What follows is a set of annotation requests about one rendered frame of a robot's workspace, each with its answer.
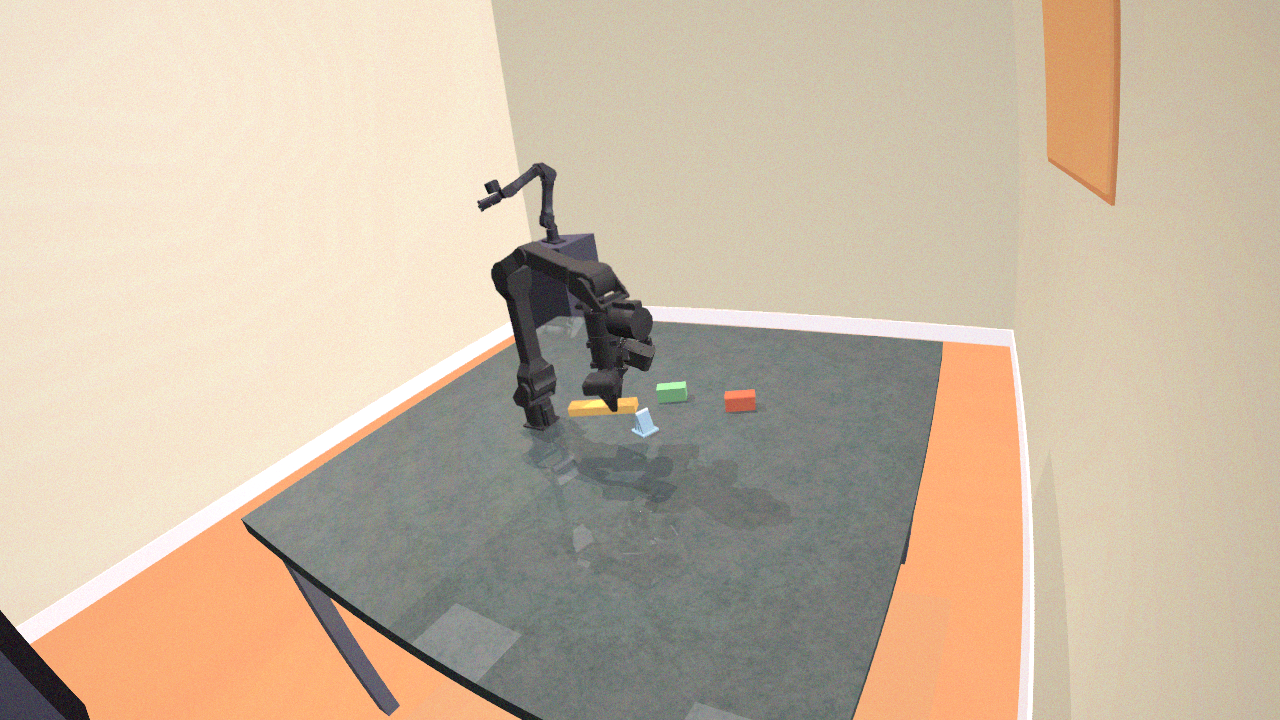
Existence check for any orange block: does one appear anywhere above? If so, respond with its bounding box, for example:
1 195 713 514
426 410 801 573
724 389 755 413

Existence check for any yellow-orange bar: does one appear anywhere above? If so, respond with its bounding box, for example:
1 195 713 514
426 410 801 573
568 397 637 416

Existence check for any light green block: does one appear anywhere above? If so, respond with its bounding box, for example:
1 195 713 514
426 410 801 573
657 382 687 404

